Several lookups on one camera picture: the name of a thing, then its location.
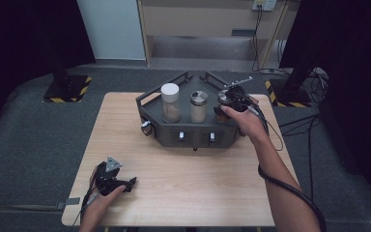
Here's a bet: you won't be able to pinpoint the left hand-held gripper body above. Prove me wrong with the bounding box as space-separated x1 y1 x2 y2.
91 156 126 197

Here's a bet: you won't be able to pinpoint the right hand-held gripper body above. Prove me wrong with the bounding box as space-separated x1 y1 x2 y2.
220 75 261 114

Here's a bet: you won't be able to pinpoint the silver-lid jar pale powder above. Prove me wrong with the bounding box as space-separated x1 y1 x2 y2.
189 90 209 125

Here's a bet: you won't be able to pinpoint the dark grey corner rack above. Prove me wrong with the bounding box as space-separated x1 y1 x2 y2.
135 71 260 153

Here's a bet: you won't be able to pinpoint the white-lid glass jar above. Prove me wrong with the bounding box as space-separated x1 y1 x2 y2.
159 82 182 124

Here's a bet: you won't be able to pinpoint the person's right hand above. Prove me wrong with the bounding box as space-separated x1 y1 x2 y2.
220 104 271 147

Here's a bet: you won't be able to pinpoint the person's left hand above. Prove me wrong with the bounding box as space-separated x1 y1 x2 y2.
80 185 128 226

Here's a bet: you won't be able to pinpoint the grey tape piece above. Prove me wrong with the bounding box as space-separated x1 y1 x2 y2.
56 197 81 210

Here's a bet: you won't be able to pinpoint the black stand with striped base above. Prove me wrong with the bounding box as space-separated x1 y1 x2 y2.
43 47 94 104
264 61 315 109

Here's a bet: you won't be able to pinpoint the wooden shelf unit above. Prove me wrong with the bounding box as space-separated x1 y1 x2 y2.
137 0 300 71

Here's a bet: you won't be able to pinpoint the black curtain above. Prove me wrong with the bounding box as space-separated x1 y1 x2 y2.
0 0 97 143
279 0 371 202

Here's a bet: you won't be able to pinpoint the white panel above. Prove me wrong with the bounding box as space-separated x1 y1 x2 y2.
76 0 147 61

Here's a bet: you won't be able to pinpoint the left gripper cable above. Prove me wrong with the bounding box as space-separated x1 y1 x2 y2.
71 189 100 228

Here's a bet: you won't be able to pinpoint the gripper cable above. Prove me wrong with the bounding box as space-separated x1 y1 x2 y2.
71 189 100 228
235 91 328 232

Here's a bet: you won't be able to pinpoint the black socket cable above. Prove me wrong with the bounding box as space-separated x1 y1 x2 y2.
250 6 267 73

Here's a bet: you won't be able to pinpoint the tangled floor cables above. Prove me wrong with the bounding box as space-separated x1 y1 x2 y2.
278 67 330 104

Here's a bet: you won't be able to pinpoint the black floor cable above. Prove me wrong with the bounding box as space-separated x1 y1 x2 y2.
278 114 323 207

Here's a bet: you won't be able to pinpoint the white wall socket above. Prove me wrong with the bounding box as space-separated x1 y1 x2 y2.
251 0 278 13

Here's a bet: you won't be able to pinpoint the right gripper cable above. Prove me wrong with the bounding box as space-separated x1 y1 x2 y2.
235 91 328 232

